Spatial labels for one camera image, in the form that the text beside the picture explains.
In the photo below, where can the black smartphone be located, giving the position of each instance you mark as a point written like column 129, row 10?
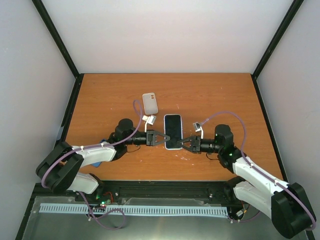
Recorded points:
column 173, row 131

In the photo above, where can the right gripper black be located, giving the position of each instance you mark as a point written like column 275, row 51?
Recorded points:
column 195, row 147

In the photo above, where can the black frame post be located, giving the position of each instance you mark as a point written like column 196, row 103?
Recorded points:
column 282, row 28
column 49, row 24

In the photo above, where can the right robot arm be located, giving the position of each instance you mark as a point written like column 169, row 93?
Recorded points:
column 287, row 205

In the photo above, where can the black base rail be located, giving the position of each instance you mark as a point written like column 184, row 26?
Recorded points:
column 209, row 192

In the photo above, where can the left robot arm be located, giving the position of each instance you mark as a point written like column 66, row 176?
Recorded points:
column 60, row 170

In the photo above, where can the black left frame post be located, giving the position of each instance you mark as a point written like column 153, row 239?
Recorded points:
column 49, row 24

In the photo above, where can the white phone case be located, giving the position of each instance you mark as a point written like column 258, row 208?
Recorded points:
column 150, row 103

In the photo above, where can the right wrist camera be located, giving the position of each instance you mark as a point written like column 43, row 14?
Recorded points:
column 198, row 129

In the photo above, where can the green led circuit board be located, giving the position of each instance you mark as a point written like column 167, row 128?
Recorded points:
column 105, row 203

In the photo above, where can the light blue cable duct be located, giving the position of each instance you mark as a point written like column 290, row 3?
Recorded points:
column 137, row 210

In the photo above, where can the light blue phone case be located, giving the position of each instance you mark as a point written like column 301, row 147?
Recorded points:
column 173, row 149

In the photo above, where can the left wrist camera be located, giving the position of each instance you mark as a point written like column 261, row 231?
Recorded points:
column 148, row 120

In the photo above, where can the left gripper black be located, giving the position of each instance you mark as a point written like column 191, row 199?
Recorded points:
column 150, row 134

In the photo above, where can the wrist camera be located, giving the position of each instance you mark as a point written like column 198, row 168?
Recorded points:
column 148, row 120
column 198, row 129

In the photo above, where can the black right frame post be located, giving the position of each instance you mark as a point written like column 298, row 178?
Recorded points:
column 282, row 28

